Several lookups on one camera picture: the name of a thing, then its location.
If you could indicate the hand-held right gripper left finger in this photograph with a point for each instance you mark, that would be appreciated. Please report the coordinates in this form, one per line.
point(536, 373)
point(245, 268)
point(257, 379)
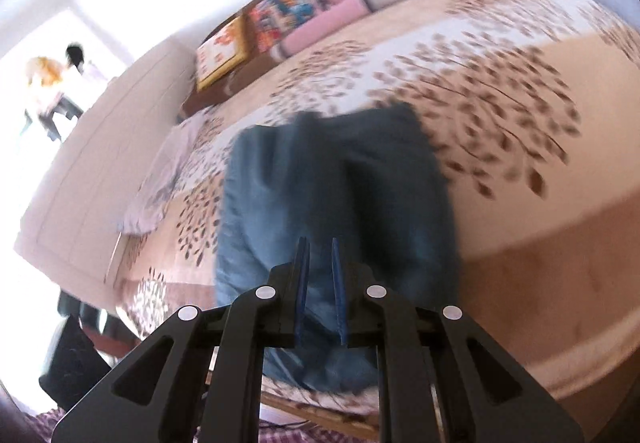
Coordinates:
point(301, 303)

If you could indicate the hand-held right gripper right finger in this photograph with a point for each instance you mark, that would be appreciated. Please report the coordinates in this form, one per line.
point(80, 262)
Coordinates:
point(340, 303)

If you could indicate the blue padded jacket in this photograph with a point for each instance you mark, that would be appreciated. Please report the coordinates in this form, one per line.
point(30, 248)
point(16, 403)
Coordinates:
point(320, 183)

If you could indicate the lilac crumpled cloth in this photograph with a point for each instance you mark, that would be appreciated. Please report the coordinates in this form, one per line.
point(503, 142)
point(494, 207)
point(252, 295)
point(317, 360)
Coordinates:
point(165, 173)

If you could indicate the pink checked cloth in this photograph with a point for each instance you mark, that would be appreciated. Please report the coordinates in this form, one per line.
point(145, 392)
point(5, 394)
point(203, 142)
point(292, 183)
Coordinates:
point(150, 430)

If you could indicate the black bag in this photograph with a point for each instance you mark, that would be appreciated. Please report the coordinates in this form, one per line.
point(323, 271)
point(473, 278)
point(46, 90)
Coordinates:
point(75, 358)

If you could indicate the cream headboard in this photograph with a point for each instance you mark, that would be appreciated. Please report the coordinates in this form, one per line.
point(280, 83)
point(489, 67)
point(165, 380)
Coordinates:
point(100, 173)

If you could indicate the tree print bed blanket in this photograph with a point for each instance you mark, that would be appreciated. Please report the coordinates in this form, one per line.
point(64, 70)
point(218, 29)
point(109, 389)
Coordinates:
point(500, 98)

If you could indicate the yellow floral pillow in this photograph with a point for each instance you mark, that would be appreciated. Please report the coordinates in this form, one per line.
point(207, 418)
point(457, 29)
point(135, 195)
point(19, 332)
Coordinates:
point(220, 53)

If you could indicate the colourful patterned pillow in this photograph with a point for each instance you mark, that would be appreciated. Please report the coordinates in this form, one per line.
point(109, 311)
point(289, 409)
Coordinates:
point(285, 8)

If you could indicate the dark stool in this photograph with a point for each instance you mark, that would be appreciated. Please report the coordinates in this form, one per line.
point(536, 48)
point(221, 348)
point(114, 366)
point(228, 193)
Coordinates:
point(55, 115)

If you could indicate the orange object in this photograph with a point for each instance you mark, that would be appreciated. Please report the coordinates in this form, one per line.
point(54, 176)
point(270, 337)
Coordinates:
point(45, 73)

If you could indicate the wooden bed frame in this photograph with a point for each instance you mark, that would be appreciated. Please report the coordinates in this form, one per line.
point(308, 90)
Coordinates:
point(325, 415)

